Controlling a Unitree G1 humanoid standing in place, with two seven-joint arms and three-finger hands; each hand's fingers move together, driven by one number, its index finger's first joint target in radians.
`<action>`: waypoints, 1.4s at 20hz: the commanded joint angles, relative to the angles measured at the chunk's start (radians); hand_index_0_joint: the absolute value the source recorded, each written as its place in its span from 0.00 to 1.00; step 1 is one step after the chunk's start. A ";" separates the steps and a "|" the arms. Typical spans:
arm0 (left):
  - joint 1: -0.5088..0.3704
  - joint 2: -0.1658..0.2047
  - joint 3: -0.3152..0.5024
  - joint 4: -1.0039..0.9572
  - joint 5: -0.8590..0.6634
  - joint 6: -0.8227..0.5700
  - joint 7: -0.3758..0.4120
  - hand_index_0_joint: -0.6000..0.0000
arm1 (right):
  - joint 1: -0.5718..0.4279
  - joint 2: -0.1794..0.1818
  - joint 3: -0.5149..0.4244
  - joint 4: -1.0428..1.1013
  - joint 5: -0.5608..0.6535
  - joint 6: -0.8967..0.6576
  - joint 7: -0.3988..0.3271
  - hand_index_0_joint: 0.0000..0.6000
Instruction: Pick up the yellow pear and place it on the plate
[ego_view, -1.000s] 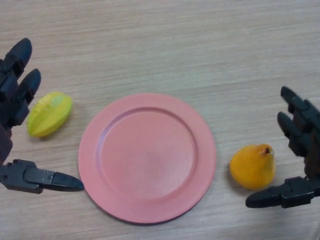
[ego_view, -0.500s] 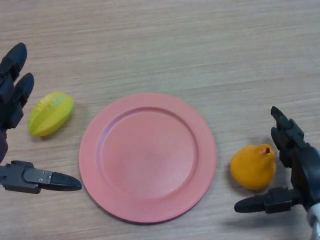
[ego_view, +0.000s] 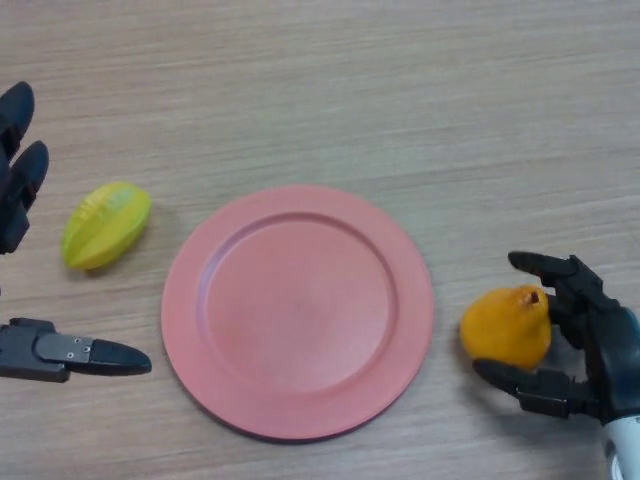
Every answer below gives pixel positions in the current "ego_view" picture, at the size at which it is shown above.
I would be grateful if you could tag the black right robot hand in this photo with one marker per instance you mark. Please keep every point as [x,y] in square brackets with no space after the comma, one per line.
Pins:
[595,325]

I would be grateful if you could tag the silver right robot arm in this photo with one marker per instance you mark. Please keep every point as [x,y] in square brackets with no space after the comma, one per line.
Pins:
[625,445]

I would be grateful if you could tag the yellow pear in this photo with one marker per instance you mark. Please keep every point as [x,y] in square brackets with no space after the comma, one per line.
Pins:
[505,330]

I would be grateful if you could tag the yellow-green starfruit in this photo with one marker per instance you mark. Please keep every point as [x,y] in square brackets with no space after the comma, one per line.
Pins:
[105,227]

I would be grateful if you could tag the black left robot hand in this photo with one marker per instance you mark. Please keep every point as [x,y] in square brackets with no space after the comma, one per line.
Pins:
[15,180]

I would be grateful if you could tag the pink round plate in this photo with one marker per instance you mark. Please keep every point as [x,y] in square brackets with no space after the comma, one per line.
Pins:
[298,314]

